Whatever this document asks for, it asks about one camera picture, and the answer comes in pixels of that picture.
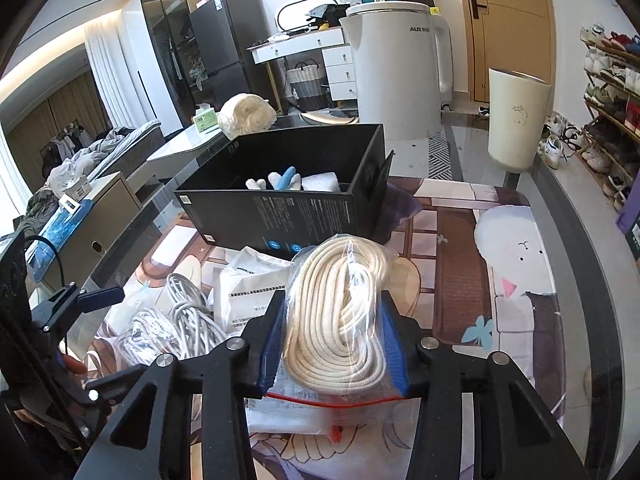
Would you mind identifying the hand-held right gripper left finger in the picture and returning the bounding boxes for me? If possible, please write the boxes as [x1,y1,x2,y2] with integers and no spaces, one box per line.
[74,290,290,480]

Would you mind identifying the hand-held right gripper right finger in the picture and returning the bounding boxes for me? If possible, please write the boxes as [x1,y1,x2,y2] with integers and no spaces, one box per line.
[379,291,592,480]

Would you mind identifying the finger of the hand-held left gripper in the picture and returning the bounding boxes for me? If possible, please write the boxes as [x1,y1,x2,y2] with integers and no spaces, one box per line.
[31,285,126,333]
[82,362,166,413]

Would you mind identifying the large white printed packet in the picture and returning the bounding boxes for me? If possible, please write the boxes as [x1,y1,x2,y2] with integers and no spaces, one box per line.
[212,266,288,335]

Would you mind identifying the cream rope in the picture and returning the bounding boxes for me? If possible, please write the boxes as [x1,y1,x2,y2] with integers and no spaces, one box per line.
[250,234,426,441]

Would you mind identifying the black cardboard box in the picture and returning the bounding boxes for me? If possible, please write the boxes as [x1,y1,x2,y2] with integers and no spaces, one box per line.
[173,122,396,261]

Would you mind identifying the person's left hand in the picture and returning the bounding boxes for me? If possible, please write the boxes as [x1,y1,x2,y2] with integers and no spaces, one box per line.
[59,352,90,377]

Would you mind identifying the blue printed box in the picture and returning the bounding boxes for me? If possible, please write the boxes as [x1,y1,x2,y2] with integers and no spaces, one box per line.
[37,199,93,253]

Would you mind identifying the beige cabinet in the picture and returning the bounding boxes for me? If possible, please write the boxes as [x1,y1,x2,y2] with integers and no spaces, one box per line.
[25,171,143,291]

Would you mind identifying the clear plastic bag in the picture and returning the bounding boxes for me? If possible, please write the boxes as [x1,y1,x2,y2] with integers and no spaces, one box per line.
[387,180,426,221]

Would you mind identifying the bed with grey bedding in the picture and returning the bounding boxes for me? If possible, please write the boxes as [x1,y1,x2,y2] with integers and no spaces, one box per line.
[47,120,166,196]

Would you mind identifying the hanging clothes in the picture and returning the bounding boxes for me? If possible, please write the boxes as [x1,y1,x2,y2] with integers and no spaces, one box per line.
[42,122,98,160]

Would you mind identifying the blue white plush toy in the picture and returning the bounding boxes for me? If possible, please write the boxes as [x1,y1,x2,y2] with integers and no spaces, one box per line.
[245,166,303,192]

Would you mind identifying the white sponge block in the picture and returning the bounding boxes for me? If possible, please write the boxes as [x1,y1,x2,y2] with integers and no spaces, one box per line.
[302,172,342,192]

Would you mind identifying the grey white side table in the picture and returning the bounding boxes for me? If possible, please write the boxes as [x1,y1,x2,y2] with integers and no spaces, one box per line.
[146,120,236,181]

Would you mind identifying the brown curtain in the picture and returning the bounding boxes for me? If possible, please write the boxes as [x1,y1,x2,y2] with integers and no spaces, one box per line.
[0,70,112,161]

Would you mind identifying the black white patterned rug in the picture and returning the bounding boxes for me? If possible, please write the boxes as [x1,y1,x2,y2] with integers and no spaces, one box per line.
[427,127,453,181]

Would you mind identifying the green tissue box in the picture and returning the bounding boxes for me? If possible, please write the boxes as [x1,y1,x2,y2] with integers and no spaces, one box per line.
[192,105,221,133]

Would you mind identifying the white curtain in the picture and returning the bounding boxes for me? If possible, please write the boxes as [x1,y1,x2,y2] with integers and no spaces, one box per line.
[82,20,156,128]

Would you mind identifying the scattered white sneakers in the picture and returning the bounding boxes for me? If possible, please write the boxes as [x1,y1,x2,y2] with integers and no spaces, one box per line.
[537,112,583,170]

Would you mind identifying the white cup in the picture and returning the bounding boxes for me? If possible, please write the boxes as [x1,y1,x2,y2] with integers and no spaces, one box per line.
[487,67,552,170]

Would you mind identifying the grey white woven basket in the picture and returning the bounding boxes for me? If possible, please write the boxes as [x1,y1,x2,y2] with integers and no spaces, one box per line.
[286,59,326,98]

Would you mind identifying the dark glass cabinet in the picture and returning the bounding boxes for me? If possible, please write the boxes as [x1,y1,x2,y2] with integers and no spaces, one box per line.
[140,0,201,126]

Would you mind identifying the white cylindrical bin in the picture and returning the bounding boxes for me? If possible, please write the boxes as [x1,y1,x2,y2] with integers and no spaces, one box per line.
[339,1,453,142]

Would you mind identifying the dark grey refrigerator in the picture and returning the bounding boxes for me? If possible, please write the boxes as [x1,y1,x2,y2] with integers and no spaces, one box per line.
[189,0,271,111]

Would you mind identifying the white dresser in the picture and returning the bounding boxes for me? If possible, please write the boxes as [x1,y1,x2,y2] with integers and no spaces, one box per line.
[248,26,358,111]

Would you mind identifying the wooden shoe rack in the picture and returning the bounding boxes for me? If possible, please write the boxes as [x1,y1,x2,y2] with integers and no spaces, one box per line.
[580,22,640,211]

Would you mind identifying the oval mirror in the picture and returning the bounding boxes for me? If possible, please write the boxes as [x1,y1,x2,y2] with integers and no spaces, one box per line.
[276,0,343,36]

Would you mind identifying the black bag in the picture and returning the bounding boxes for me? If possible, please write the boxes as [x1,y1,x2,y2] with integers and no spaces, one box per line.
[305,4,351,31]

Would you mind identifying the rows of sneakers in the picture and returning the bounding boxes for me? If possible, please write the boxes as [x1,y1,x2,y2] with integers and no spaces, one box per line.
[580,22,640,211]

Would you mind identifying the wooden door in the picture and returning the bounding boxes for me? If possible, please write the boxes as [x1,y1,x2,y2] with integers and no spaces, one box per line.
[454,0,556,106]

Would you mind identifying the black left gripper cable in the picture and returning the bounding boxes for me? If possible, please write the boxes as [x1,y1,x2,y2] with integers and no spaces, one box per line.
[22,235,68,288]

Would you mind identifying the white cable in plastic bag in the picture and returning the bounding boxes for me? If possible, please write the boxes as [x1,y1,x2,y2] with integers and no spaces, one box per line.
[112,305,176,366]

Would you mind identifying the white cable bundle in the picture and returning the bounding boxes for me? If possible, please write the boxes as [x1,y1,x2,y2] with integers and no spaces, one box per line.
[165,272,228,356]

